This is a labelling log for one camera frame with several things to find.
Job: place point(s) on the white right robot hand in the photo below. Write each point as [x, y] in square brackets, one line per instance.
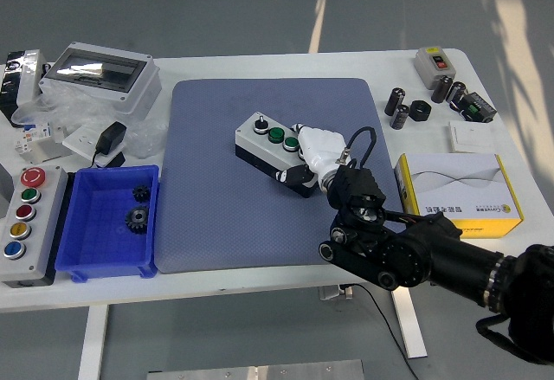
[318, 146]

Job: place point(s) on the grey four-button control box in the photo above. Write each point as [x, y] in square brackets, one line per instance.
[255, 139]

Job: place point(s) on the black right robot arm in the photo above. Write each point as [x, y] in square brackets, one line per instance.
[415, 254]

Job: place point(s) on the grey five-button control box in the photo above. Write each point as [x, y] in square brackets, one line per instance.
[41, 228]

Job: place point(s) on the black cylindrical capacitor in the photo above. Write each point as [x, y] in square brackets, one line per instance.
[455, 94]
[394, 102]
[440, 90]
[399, 117]

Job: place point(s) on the black hex nut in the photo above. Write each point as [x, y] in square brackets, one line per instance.
[420, 111]

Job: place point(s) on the blue-grey table mat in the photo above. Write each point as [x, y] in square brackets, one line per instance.
[208, 207]

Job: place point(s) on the yellow and white cardboard box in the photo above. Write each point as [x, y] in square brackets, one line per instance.
[459, 181]

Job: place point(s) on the black module with green terminal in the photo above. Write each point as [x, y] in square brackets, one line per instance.
[478, 108]

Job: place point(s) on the small black bevel gear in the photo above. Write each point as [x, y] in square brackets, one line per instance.
[141, 193]

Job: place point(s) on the large black bevel gear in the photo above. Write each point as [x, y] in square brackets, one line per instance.
[137, 220]

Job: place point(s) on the white table leg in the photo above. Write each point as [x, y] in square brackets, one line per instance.
[411, 328]
[92, 341]

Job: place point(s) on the black power adapter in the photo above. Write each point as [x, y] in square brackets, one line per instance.
[110, 137]

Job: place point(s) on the grey metal plate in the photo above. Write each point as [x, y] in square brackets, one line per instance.
[255, 371]

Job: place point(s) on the blue plastic bin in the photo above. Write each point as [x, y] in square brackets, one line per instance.
[104, 246]

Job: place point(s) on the clear plastic bag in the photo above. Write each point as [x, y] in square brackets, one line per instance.
[82, 107]

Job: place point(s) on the black-white device in plastic wrap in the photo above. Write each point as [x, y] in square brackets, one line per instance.
[26, 77]

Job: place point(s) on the grey push-button power switch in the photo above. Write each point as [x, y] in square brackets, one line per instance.
[426, 70]

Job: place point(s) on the grey under-table bracket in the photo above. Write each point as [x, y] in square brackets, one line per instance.
[331, 293]

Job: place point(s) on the white wall switch plate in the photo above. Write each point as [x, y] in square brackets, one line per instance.
[472, 135]

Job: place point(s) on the grey enclosure with clear lid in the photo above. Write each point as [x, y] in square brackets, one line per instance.
[138, 90]

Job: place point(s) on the white wall socket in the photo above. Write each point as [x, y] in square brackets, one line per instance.
[80, 139]

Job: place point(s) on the grey metal rail piece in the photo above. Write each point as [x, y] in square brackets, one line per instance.
[47, 152]

